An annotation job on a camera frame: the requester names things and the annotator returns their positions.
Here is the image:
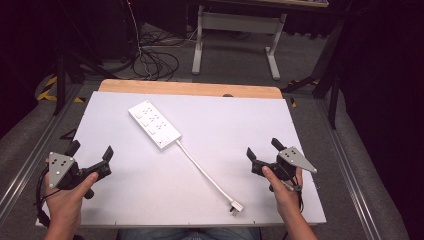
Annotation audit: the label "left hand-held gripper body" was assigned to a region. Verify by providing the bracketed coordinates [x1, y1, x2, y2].
[48, 151, 113, 200]

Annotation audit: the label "yellow black floor tape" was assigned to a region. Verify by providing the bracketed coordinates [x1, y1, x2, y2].
[35, 75, 86, 104]

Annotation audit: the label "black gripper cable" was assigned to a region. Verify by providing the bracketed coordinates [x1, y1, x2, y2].
[34, 165, 52, 228]
[281, 168, 305, 214]

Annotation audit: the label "white plug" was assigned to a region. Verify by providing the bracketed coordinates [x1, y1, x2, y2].
[229, 199, 245, 217]

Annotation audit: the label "white metal desk frame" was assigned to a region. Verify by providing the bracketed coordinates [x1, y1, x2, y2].
[191, 4, 288, 82]

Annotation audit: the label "white power strip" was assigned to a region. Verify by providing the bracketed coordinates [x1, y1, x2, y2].
[127, 99, 183, 151]

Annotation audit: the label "white power strip cable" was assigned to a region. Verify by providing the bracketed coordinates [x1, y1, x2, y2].
[175, 139, 235, 204]

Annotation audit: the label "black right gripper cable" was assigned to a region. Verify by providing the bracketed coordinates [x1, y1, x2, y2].
[281, 168, 305, 214]

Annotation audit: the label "black metal stand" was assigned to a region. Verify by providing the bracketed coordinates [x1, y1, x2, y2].
[53, 29, 116, 117]
[280, 18, 346, 130]

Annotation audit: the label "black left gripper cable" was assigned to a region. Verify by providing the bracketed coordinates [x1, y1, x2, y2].
[34, 165, 52, 228]

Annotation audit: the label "aluminium rail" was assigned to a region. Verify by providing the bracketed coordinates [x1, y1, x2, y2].
[0, 83, 84, 216]
[314, 99, 379, 240]

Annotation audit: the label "white board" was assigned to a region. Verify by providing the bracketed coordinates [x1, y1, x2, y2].
[35, 90, 328, 228]

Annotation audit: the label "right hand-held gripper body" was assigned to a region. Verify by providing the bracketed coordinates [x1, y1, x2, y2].
[251, 146, 318, 193]

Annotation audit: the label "white floor cable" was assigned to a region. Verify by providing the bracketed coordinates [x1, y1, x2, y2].
[125, 0, 201, 79]

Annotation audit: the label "black floor cables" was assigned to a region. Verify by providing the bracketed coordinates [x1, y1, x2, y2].
[131, 29, 181, 82]

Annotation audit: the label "person's right hand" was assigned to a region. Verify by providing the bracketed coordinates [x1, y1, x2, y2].
[261, 165, 305, 218]

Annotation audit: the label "person's left hand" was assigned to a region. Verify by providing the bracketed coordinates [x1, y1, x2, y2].
[43, 158, 100, 232]

